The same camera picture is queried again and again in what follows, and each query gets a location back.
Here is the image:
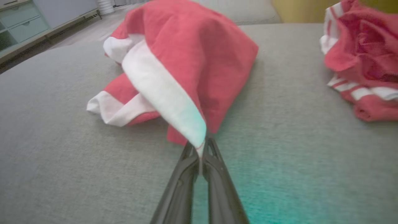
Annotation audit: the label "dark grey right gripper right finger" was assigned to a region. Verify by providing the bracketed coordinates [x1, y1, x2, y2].
[202, 138, 250, 224]

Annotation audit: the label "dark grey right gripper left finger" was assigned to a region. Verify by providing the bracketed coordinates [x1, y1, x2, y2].
[150, 141, 200, 224]

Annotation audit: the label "red shorts with white stripe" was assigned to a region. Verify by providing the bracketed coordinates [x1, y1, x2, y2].
[86, 0, 259, 156]

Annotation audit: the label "red and white basketball jersey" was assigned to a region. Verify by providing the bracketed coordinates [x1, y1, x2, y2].
[320, 0, 398, 122]

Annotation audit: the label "long grey sofa seat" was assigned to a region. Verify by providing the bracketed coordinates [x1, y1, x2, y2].
[193, 0, 282, 26]

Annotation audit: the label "large yellow sofa back cushion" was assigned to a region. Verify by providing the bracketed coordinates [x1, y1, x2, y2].
[271, 0, 398, 24]

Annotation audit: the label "white ribbed cylinder appliance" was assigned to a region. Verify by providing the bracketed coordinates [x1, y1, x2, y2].
[97, 0, 115, 15]

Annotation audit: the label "grey and green tv cabinet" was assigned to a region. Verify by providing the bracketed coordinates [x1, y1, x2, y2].
[0, 0, 102, 64]

